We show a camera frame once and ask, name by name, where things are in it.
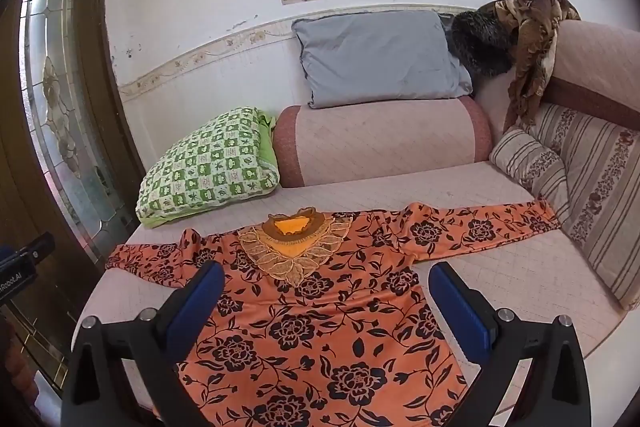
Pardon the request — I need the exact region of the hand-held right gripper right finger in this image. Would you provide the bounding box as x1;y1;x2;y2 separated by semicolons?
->
428;262;600;427

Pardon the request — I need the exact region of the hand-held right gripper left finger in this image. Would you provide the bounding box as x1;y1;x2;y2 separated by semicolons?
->
60;261;226;427

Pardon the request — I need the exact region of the orange floral blouse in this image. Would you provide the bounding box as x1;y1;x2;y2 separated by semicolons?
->
105;202;562;427

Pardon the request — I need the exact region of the wooden stained glass door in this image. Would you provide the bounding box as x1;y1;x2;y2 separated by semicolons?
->
0;0;146;400

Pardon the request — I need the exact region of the green checkered pillow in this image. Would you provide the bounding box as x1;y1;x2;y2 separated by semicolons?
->
135;107;281;229

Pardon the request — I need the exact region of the striped floral cushion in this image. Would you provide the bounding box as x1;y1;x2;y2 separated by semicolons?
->
489;103;640;312

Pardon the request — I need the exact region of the pink sofa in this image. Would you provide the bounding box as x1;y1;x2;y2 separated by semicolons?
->
70;19;640;427

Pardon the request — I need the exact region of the grey pillow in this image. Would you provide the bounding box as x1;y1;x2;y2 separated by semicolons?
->
291;10;473;109

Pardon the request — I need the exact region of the black furry cloth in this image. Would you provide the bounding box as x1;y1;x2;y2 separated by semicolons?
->
440;2;521;80

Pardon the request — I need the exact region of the brown patterned scarf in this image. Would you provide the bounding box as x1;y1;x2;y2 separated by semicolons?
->
496;0;582;132

